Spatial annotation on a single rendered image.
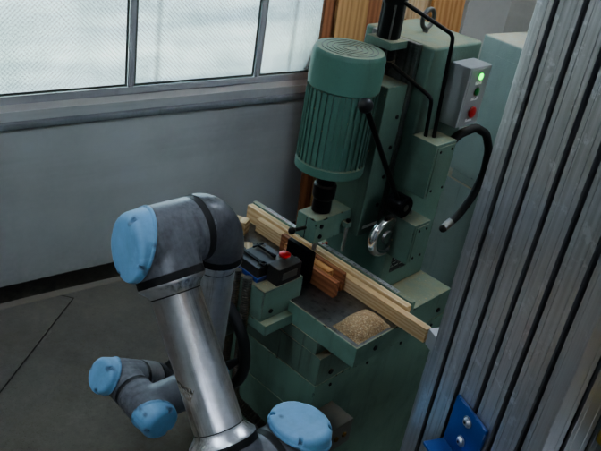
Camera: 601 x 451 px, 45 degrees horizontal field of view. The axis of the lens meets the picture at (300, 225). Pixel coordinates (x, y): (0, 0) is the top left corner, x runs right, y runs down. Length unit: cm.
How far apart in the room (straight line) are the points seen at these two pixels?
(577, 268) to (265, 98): 265
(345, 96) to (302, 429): 77
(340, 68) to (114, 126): 157
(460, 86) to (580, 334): 112
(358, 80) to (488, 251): 79
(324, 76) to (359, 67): 9
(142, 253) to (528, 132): 60
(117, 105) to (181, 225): 189
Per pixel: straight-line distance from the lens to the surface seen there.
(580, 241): 86
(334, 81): 169
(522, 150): 93
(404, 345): 218
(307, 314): 181
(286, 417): 131
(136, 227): 117
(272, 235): 206
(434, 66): 186
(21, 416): 281
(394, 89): 183
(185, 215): 121
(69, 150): 305
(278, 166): 362
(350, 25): 336
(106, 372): 149
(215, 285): 134
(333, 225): 192
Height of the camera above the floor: 195
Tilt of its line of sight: 29 degrees down
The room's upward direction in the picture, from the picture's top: 10 degrees clockwise
